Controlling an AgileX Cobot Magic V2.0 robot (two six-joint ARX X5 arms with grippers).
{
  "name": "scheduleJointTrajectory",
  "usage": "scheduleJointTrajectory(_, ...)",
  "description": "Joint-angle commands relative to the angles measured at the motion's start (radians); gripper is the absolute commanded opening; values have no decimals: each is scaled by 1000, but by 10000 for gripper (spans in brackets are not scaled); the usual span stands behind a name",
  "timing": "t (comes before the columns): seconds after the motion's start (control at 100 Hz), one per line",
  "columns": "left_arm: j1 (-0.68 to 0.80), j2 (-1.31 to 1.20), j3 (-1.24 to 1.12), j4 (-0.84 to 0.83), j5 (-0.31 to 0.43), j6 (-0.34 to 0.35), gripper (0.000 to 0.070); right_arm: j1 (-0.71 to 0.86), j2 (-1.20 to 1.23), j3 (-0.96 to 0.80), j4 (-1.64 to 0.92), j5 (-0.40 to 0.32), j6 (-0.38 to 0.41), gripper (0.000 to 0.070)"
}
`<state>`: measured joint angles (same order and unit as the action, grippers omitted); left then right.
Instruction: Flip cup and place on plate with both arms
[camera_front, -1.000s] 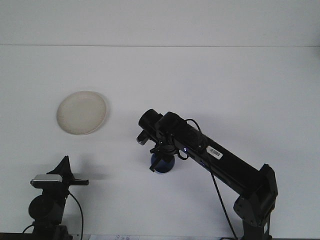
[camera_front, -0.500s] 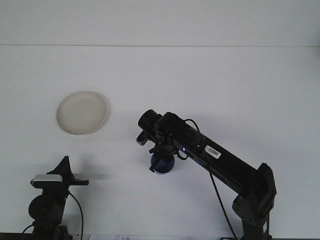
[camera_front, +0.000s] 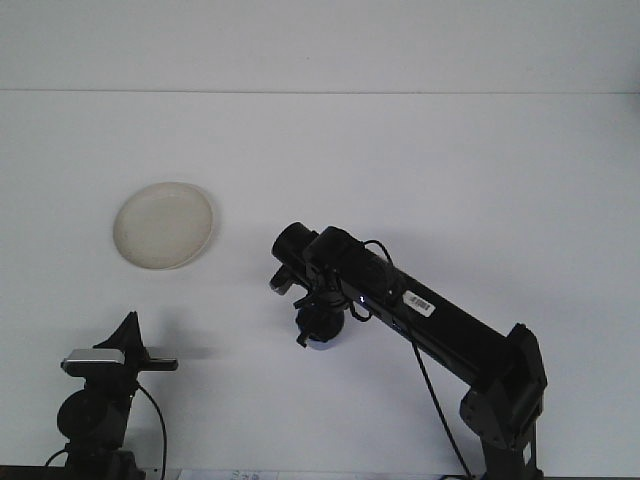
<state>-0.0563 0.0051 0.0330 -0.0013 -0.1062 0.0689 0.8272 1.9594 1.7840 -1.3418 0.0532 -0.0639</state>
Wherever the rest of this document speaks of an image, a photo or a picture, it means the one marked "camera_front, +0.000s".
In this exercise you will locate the pale blue cup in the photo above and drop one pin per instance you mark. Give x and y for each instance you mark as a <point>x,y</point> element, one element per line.
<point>320,345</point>

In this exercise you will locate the pale round plate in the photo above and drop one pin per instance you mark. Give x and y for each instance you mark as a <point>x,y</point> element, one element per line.
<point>162,225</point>

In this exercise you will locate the grey gripper camera box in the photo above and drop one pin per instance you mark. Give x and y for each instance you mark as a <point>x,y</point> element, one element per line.
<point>92,361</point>
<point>278,286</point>

